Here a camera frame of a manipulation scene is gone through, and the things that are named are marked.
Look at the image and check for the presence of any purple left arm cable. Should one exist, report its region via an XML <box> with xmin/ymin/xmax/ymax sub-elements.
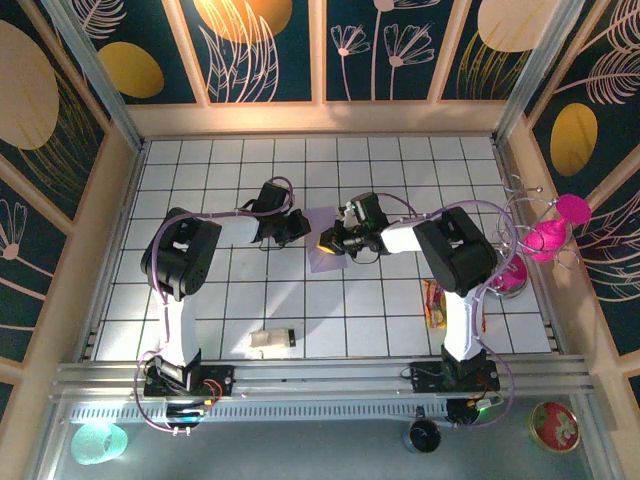
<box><xmin>132</xmin><ymin>175</ymin><xmax>297</xmax><ymax>436</ymax></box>

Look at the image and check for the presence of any long aluminium mounting rail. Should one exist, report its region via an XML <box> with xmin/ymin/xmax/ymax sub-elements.
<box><xmin>49</xmin><ymin>353</ymin><xmax>600</xmax><ymax>402</ymax></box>

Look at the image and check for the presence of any pink wire jewellery stand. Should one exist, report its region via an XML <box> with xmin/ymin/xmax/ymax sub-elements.
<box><xmin>487</xmin><ymin>172</ymin><xmax>594</xmax><ymax>300</ymax></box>

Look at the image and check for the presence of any perforated metal cable duct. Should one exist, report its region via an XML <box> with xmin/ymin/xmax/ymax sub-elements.
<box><xmin>67</xmin><ymin>401</ymin><xmax>454</xmax><ymax>425</ymax></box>

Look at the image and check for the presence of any teal glass cup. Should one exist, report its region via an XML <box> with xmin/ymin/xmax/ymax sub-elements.
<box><xmin>69</xmin><ymin>422</ymin><xmax>130</xmax><ymax>467</ymax></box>

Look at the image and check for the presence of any aluminium frame post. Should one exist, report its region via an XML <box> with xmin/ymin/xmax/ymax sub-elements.
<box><xmin>492</xmin><ymin>0</ymin><xmax>590</xmax><ymax>146</ymax></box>
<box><xmin>42</xmin><ymin>0</ymin><xmax>150</xmax><ymax>152</ymax></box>

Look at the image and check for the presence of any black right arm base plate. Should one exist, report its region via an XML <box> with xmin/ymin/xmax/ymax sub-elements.
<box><xmin>408</xmin><ymin>359</ymin><xmax>501</xmax><ymax>395</ymax></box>

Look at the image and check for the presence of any black mug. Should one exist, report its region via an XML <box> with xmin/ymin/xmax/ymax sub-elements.
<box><xmin>402</xmin><ymin>407</ymin><xmax>443</xmax><ymax>455</ymax></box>

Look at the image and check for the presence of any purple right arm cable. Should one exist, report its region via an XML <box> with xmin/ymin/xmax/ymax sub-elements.
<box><xmin>374</xmin><ymin>192</ymin><xmax>524</xmax><ymax>429</ymax></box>

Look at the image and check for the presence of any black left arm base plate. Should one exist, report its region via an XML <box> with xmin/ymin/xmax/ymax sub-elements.
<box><xmin>142</xmin><ymin>363</ymin><xmax>236</xmax><ymax>400</ymax></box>

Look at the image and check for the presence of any round red tin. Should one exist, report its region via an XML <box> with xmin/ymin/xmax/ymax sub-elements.
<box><xmin>529</xmin><ymin>400</ymin><xmax>583</xmax><ymax>454</ymax></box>

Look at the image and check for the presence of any colourful snack packet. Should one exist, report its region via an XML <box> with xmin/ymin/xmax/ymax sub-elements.
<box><xmin>422</xmin><ymin>278</ymin><xmax>450</xmax><ymax>331</ymax></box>

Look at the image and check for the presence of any white block with black end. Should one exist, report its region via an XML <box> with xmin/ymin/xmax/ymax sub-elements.
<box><xmin>248</xmin><ymin>327</ymin><xmax>297</xmax><ymax>352</ymax></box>

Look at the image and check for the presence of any purple cloth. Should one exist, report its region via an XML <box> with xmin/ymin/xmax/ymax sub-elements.
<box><xmin>302</xmin><ymin>205</ymin><xmax>351</xmax><ymax>274</ymax></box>

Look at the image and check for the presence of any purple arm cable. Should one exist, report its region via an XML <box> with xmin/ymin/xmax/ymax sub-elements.
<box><xmin>374</xmin><ymin>192</ymin><xmax>524</xmax><ymax>429</ymax></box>
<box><xmin>132</xmin><ymin>175</ymin><xmax>297</xmax><ymax>436</ymax></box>

